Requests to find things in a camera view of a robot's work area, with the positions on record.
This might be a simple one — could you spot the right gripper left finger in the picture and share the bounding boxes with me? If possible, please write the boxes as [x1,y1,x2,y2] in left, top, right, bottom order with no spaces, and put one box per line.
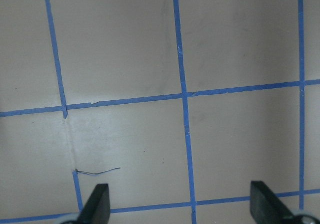
[77,183,111,224]

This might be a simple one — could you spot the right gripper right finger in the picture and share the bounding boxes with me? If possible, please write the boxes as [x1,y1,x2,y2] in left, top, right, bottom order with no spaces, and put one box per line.
[249,181,296,224]

